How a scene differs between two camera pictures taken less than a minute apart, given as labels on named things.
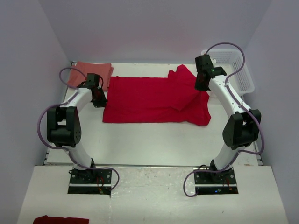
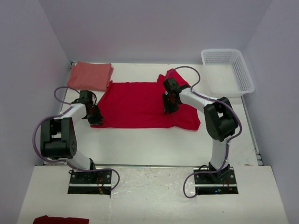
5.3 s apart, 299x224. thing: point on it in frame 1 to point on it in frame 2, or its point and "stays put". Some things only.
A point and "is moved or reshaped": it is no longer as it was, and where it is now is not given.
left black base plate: [90, 181] stays put
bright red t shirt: [175, 99] is moved or reshaped
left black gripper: [102, 102] to [97, 120]
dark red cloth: [46, 220] stays put
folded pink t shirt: [79, 70] stays put
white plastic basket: [235, 66] stays put
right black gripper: [198, 87] to [167, 108]
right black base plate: [223, 182] stays put
